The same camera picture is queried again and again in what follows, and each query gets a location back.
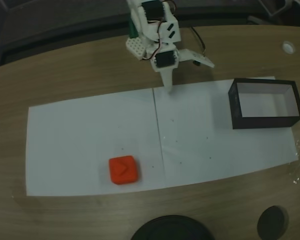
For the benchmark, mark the white round table cap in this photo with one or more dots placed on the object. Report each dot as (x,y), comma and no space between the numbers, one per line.
(287,47)

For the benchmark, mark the white perforated mounting plate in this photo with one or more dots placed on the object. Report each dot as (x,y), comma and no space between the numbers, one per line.
(136,47)

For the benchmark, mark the black open box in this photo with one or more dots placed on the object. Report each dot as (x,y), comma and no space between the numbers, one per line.
(262,122)

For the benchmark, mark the green clamp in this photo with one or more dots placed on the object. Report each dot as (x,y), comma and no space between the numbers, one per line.
(133,30)

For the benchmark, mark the large black round object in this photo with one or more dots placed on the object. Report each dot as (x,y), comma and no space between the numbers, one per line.
(172,228)

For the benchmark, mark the black round table grommet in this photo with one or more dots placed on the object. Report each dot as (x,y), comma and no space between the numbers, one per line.
(272,222)

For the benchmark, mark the orange cube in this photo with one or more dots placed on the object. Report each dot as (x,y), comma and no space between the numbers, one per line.
(123,170)

